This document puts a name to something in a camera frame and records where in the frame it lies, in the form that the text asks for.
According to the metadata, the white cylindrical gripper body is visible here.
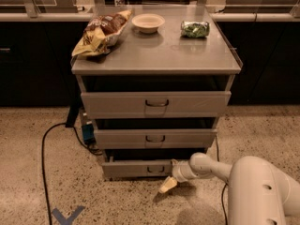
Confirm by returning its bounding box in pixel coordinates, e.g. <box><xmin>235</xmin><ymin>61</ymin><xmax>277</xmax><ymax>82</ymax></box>
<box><xmin>172</xmin><ymin>160</ymin><xmax>196</xmax><ymax>183</ymax></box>

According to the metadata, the grey bottom drawer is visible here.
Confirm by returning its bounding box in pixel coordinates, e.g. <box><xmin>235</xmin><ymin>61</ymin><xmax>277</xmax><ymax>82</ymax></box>
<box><xmin>101</xmin><ymin>157</ymin><xmax>172</xmax><ymax>178</ymax></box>

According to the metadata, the grey drawer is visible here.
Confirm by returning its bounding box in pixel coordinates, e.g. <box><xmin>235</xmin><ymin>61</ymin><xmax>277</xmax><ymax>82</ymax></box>
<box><xmin>82</xmin><ymin>91</ymin><xmax>231</xmax><ymax>118</ymax></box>
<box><xmin>94</xmin><ymin>128</ymin><xmax>217</xmax><ymax>149</ymax></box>
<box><xmin>101</xmin><ymin>157</ymin><xmax>172</xmax><ymax>178</ymax></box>

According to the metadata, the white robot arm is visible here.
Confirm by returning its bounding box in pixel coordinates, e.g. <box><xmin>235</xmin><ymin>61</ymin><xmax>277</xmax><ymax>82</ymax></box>
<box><xmin>159</xmin><ymin>153</ymin><xmax>300</xmax><ymax>225</ymax></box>

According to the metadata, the grey drawer cabinet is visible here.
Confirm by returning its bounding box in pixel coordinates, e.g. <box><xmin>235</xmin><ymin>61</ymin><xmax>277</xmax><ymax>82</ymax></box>
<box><xmin>72</xmin><ymin>6</ymin><xmax>241</xmax><ymax>165</ymax></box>

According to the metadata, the grey middle drawer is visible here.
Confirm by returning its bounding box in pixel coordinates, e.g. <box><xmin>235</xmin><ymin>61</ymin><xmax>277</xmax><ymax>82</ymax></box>
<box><xmin>94</xmin><ymin>128</ymin><xmax>217</xmax><ymax>149</ymax></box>

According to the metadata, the grey top drawer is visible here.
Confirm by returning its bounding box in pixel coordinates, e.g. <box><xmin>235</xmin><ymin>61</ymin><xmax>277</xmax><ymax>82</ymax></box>
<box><xmin>82</xmin><ymin>91</ymin><xmax>231</xmax><ymax>118</ymax></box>

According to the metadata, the blue power box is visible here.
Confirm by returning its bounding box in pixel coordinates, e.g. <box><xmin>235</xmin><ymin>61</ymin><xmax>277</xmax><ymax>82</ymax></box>
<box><xmin>82</xmin><ymin>124</ymin><xmax>96</xmax><ymax>145</ymax></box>

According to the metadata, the blue tape floor mark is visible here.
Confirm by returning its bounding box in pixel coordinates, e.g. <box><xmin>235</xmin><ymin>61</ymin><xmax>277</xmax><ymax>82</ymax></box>
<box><xmin>51</xmin><ymin>205</ymin><xmax>86</xmax><ymax>225</ymax></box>

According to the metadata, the green snack bag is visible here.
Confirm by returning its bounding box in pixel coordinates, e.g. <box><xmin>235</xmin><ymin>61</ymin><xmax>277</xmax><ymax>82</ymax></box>
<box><xmin>181</xmin><ymin>21</ymin><xmax>210</xmax><ymax>38</ymax></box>

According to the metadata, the white paper bowl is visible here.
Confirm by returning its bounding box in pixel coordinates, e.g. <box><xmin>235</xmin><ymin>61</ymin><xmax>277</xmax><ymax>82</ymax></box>
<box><xmin>132</xmin><ymin>14</ymin><xmax>165</xmax><ymax>34</ymax></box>

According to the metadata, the brown yellow chip bag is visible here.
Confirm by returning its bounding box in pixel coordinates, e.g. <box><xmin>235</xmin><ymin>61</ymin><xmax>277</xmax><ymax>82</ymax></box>
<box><xmin>72</xmin><ymin>9</ymin><xmax>132</xmax><ymax>56</ymax></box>

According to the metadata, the black cable left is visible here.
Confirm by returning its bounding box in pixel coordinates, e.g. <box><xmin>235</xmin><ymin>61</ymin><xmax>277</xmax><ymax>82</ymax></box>
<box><xmin>40</xmin><ymin>121</ymin><xmax>103</xmax><ymax>225</ymax></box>

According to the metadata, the dark counter with rail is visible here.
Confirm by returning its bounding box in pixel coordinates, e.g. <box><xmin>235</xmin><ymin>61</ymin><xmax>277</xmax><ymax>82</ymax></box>
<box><xmin>0</xmin><ymin>4</ymin><xmax>300</xmax><ymax>108</ymax></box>

